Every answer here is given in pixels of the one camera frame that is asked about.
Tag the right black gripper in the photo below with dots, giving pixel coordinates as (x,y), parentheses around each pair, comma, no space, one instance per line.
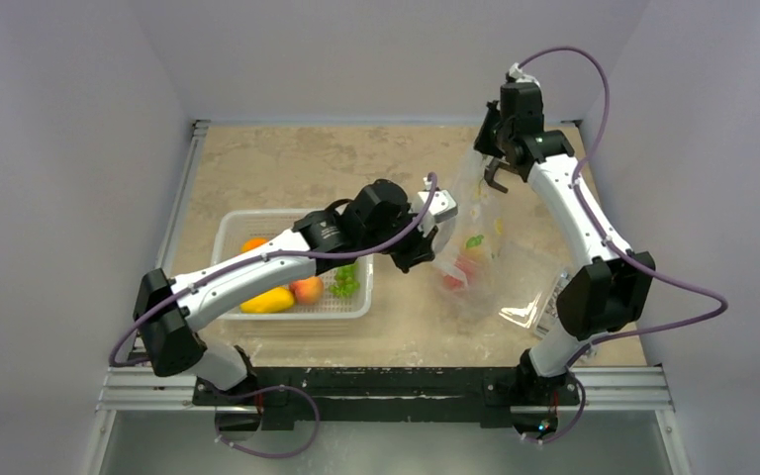
(494,149)

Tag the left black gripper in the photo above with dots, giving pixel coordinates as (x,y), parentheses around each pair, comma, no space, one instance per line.
(420,251)

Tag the red apple from bag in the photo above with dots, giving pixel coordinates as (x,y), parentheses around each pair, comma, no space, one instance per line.
(459,275)

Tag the clear printed plastic bag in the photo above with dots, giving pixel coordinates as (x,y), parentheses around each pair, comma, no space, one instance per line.
(512,274)

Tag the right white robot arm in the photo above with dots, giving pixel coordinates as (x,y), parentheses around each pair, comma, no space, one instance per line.
(607,291)

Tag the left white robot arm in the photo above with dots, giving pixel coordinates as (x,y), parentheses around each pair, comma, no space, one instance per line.
(382,218)

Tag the green grapes bunch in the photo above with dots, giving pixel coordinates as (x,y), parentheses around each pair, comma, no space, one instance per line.
(345,281)

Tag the peach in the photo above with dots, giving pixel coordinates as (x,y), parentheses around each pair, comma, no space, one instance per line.
(307,291)

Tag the yellow mango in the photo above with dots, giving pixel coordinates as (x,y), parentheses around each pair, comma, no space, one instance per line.
(273,301)

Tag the orange mango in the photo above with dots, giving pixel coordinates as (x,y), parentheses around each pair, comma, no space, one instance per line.
(252,244)

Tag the white plastic basket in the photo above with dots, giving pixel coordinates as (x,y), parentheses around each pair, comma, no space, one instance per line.
(236,227)

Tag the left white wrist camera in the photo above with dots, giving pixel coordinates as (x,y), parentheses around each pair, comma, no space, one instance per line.
(442,212)

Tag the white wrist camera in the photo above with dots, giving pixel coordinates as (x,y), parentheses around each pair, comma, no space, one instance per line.
(442,212)
(516,75)

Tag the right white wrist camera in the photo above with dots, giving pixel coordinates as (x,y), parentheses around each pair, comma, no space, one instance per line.
(516,75)

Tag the black base frame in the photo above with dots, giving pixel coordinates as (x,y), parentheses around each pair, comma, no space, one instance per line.
(490,397)

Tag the aluminium rail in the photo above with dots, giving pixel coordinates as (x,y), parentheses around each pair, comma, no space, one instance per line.
(135,389)

